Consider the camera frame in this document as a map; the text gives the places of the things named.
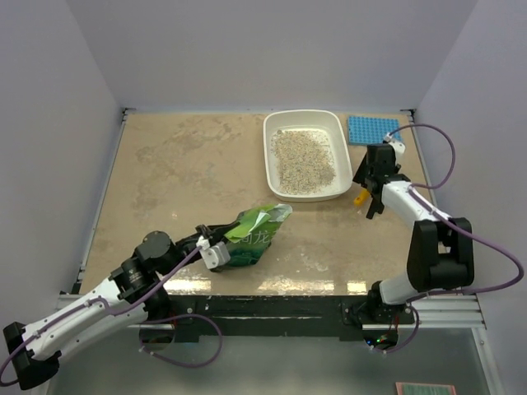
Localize blue studded plate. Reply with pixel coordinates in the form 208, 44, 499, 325
347, 116, 400, 146

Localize white litter box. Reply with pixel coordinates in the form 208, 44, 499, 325
263, 109, 353, 202

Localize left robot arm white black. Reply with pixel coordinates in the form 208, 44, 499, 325
1, 221, 239, 390

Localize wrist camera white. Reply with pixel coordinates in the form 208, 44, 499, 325
196, 236, 231, 271
383, 133, 406, 163

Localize orange plastic scoop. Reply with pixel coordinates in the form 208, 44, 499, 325
353, 189, 370, 207

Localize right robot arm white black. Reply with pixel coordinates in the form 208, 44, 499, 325
353, 141, 474, 323

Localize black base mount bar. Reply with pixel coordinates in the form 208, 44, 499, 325
147, 295, 414, 342

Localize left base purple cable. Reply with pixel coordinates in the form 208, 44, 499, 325
138, 313, 225, 365

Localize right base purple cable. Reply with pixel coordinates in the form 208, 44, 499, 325
369, 306, 420, 355

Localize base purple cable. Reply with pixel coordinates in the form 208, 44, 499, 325
369, 306, 420, 355
138, 313, 225, 365

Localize green litter bag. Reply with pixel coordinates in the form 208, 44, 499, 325
224, 203, 293, 267

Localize cat litter granules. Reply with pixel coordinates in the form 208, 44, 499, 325
271, 129, 336, 195

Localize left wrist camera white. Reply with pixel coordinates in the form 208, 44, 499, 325
196, 236, 231, 271

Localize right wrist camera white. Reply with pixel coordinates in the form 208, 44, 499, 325
383, 133, 406, 163

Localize pink green card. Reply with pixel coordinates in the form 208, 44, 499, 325
395, 382, 456, 395

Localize black clip on table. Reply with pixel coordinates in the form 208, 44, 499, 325
366, 196, 385, 220

